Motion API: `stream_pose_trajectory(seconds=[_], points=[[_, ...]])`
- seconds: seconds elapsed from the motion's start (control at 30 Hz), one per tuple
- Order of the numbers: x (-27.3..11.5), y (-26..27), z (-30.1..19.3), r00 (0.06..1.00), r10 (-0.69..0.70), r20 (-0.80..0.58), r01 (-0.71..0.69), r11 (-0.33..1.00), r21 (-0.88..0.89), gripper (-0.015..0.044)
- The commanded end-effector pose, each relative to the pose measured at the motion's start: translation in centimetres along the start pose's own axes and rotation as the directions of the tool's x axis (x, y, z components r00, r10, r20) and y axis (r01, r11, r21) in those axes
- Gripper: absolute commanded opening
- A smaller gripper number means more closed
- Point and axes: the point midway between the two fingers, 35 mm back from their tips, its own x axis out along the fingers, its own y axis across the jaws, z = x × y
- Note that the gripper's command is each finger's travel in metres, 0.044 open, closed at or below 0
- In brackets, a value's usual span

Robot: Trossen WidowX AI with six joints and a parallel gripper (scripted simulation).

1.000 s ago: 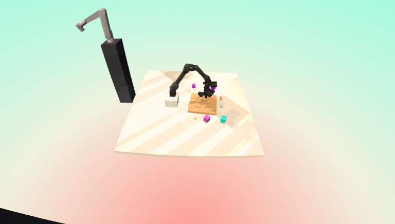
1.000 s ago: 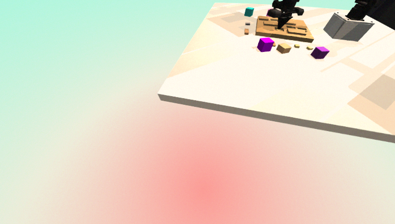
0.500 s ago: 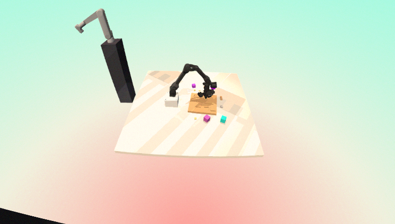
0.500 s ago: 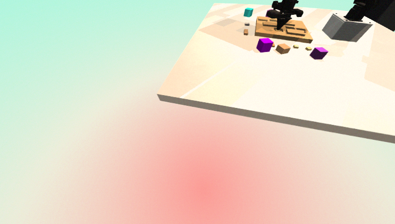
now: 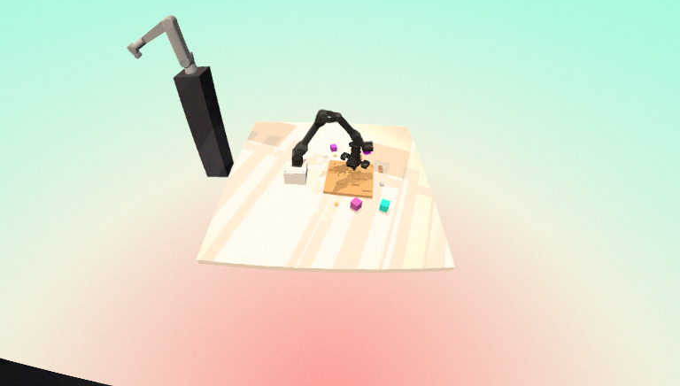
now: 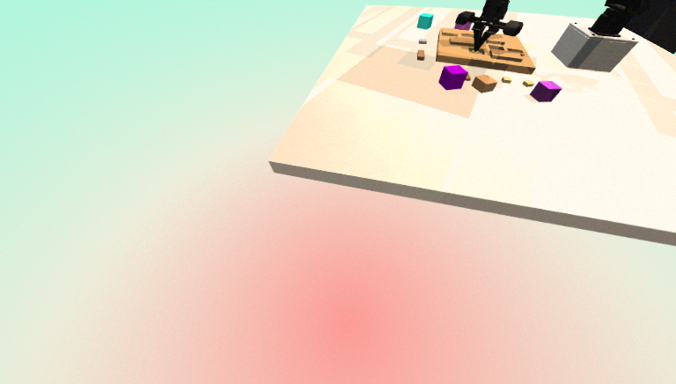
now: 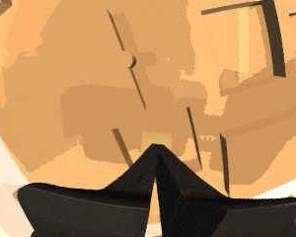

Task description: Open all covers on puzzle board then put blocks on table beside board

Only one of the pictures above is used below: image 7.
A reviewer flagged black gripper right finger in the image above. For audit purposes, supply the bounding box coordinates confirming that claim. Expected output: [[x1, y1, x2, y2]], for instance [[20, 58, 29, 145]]
[[155, 145, 296, 237]]

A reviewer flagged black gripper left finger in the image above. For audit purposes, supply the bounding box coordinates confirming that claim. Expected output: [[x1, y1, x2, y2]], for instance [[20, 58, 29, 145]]
[[17, 143, 159, 237]]

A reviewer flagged orange puzzle board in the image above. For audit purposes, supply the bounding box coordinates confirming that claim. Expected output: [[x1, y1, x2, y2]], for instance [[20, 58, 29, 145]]
[[0, 0, 296, 198]]

